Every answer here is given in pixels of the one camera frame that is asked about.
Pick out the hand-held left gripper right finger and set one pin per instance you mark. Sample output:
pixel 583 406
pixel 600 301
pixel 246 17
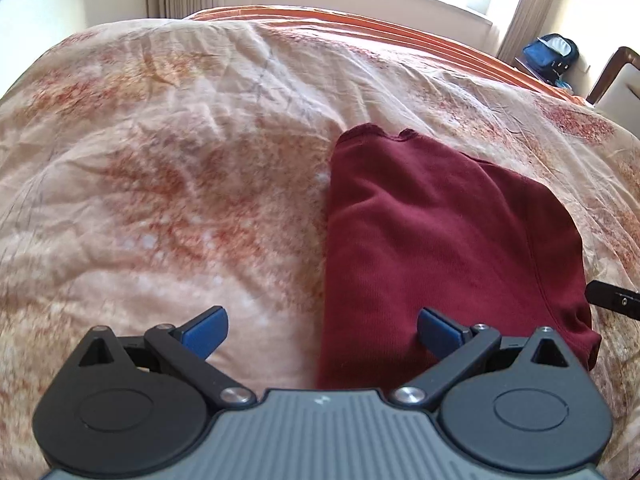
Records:
pixel 440 331

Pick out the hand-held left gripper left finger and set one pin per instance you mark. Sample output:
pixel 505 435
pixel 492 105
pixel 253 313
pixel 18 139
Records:
pixel 207 332

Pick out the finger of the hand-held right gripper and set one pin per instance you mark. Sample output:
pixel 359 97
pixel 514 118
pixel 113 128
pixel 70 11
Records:
pixel 617 299

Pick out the dark red shirt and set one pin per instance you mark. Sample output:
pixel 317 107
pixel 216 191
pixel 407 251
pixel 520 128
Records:
pixel 445 240

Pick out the floral beige quilt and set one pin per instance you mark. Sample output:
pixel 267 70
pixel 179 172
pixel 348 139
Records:
pixel 165 185

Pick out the wooden headboard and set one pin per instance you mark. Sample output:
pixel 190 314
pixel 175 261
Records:
pixel 617 85

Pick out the blue backpack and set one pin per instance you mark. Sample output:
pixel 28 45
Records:
pixel 549 56

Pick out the orange striped bed sheet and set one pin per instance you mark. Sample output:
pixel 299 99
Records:
pixel 380 35

